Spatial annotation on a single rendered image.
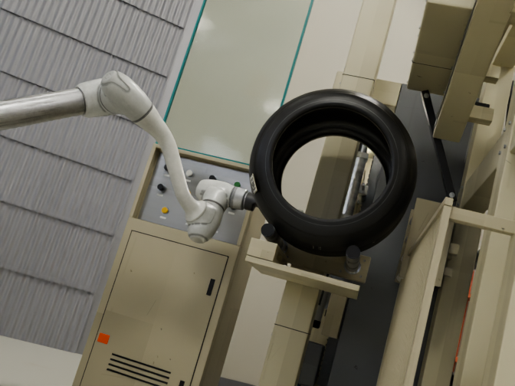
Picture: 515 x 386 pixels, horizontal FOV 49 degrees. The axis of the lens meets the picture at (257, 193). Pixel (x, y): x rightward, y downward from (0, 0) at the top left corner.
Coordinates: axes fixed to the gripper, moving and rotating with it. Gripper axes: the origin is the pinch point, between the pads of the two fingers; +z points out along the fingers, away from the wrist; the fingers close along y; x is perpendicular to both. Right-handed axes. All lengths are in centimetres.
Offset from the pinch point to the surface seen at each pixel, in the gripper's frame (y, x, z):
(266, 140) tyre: -44.4, -12.8, -9.0
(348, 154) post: -6.5, -26.5, 15.5
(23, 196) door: 151, 8, -217
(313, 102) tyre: -45, -29, 3
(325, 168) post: -6.5, -18.9, 8.2
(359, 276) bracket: -9.5, 19.3, 31.0
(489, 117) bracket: -26, -44, 61
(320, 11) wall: 251, -239, -62
